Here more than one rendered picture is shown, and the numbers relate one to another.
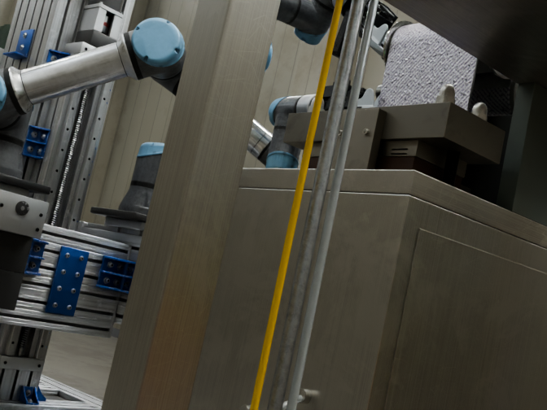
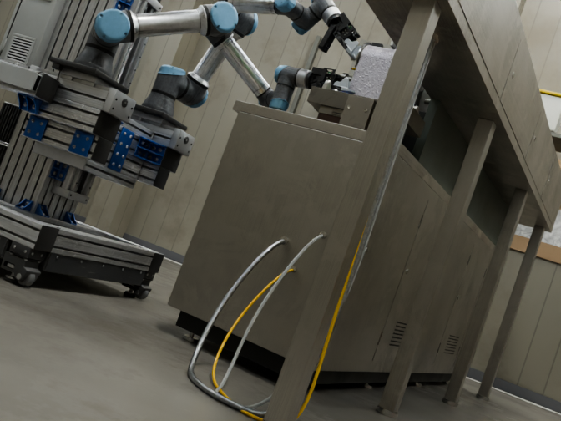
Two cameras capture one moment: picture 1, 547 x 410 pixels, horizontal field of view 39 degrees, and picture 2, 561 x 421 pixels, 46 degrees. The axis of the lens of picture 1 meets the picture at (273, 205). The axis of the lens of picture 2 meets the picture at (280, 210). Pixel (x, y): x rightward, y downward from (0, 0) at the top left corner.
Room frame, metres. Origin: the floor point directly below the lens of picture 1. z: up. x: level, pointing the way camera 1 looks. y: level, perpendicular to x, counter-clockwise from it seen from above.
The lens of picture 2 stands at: (-0.72, 0.85, 0.41)
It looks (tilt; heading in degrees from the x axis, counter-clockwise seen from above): 4 degrees up; 338
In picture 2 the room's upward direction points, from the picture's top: 20 degrees clockwise
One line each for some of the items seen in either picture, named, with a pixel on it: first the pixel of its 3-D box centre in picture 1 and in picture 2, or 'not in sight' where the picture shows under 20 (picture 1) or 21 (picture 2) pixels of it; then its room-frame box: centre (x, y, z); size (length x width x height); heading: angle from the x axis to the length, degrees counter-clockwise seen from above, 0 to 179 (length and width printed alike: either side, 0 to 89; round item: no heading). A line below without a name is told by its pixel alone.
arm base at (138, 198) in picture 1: (146, 201); (159, 103); (2.32, 0.37, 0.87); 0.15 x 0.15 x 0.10
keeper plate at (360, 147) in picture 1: (355, 140); (356, 112); (1.35, -0.12, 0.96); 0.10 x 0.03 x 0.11; 39
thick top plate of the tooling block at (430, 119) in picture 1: (386, 137); (365, 111); (1.42, -0.18, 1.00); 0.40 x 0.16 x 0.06; 39
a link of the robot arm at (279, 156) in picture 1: (284, 153); (280, 98); (1.85, 0.00, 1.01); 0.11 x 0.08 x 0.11; 0
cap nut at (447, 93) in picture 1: (446, 97); not in sight; (1.27, -0.25, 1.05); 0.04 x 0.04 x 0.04
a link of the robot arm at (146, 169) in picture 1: (157, 164); (170, 80); (2.32, 0.37, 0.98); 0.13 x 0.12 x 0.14; 119
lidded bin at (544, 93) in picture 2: not in sight; (526, 114); (3.46, -2.49, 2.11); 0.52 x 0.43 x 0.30; 46
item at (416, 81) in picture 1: (422, 101); (376, 93); (1.52, -0.25, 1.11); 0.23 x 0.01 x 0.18; 39
